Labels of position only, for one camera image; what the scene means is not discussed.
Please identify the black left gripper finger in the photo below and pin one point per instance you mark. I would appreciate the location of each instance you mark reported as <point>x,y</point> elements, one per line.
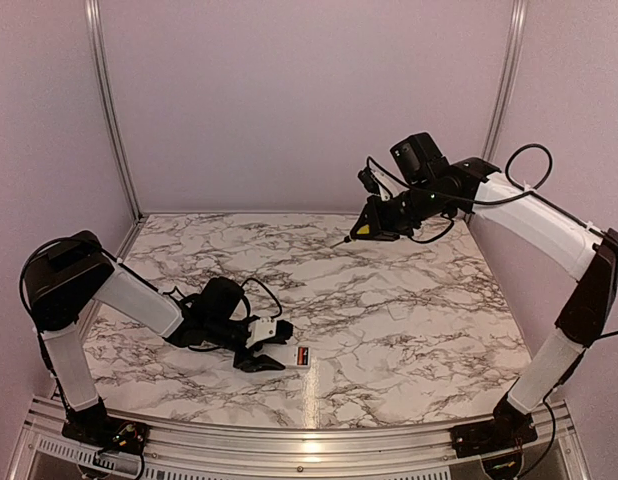
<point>248,363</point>
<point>269,350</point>

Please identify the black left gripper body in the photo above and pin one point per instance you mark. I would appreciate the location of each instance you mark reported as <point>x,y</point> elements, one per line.
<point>218,331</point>

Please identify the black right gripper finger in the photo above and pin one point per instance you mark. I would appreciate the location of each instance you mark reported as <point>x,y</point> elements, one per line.
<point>379,235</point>
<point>369,214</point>

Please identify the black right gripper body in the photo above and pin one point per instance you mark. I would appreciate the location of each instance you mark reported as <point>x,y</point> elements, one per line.
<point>398,219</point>

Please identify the yellow handled screwdriver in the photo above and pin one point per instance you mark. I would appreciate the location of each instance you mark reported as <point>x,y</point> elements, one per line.
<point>361,233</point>

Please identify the white remote control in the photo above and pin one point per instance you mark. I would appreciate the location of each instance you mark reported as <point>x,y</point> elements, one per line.
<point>293,365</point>

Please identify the white battery cover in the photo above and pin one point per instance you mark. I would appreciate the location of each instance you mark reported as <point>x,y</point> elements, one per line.
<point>399,314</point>

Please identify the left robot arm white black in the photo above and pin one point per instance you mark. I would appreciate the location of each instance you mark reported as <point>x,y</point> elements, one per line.
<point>67,274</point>

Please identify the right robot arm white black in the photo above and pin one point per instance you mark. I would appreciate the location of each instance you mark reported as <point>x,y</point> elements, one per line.
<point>430,186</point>

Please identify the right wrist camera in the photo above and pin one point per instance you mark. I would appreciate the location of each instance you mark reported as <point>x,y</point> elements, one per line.
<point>372,182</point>

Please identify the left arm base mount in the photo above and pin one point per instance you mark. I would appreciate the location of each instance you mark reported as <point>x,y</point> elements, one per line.
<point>94,426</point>

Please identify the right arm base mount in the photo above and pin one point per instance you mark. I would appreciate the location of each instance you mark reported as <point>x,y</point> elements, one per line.
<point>508,428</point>

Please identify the aluminium frame post right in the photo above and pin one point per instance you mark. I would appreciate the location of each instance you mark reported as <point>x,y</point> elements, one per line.
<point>506,85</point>

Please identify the aluminium frame post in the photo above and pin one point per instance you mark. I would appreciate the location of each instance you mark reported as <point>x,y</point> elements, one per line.
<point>98,48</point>
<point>506,85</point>

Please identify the aluminium front rail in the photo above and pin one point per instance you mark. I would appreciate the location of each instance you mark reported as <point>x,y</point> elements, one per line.
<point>181,450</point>

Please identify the aluminium frame post left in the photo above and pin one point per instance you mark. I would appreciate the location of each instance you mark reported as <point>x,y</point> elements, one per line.
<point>98,48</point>

